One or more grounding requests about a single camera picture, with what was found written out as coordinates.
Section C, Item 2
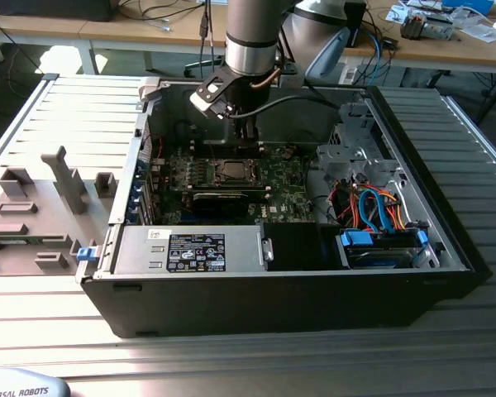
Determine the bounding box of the CPU socket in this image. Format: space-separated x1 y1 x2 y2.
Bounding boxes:
208 156 260 186

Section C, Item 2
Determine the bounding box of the CPU cooler with fan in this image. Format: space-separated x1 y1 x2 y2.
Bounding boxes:
399 11 455 41

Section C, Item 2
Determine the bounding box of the green motherboard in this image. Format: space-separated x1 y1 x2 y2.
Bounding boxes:
150 144 319 227

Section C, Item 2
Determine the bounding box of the black graphics card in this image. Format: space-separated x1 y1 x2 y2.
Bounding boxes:
192 189 251 218

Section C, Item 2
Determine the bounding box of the silver metal drive cage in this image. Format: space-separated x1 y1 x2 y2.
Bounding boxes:
316 101 402 189

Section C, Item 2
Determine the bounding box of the wooden desk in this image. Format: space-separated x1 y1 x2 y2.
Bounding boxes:
342 0 496 75
0 0 228 75

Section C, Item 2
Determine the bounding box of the black rating label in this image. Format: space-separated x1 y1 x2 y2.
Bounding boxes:
167 232 227 274

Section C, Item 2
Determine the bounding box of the silver power supply unit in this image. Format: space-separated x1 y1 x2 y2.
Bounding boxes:
110 225 269 276

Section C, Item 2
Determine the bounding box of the black open PC case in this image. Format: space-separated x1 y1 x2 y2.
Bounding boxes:
74 78 494 339

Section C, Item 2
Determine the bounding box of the hard disk in blue carrier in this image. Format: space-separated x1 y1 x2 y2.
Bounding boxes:
335 229 430 270

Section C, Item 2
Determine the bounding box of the grey parts rack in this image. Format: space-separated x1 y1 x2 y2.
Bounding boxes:
0 145 119 277

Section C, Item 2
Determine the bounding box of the black device box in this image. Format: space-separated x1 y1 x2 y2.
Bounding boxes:
0 0 113 22

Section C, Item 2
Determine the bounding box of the blue cardboard box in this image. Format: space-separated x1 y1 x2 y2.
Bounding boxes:
441 0 496 14

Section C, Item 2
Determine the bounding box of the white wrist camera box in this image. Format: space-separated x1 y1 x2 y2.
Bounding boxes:
189 76 237 121
277 61 303 88

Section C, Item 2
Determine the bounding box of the blue flat data wire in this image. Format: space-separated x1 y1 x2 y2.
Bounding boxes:
357 188 393 235

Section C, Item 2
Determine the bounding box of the orange wire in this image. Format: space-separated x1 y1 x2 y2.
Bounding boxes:
378 188 407 231

